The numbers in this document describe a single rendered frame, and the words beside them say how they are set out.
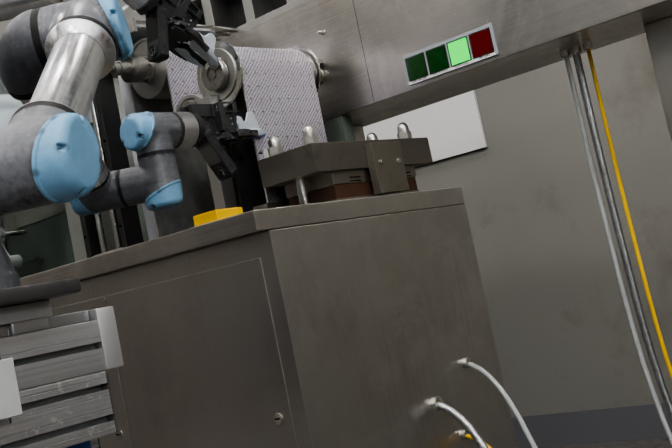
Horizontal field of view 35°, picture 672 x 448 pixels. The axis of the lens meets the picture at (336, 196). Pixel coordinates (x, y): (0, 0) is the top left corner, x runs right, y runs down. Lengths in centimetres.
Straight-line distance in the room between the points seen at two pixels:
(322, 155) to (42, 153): 85
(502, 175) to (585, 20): 188
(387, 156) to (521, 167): 174
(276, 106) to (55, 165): 103
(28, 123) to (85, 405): 40
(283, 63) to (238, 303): 68
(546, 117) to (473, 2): 163
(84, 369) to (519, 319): 269
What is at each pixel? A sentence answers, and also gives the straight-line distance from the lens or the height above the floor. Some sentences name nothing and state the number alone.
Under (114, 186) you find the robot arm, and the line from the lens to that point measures 211.
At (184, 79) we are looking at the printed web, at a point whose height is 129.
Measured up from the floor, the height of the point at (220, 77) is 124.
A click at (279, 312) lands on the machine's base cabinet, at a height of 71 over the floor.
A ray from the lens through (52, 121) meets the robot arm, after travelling 147.
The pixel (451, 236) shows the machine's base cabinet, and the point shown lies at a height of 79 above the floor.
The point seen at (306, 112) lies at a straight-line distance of 246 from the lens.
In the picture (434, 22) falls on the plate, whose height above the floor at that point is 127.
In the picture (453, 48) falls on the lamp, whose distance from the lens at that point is 237.
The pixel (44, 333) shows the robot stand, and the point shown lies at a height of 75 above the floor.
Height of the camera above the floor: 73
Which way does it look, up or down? 5 degrees up
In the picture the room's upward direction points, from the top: 12 degrees counter-clockwise
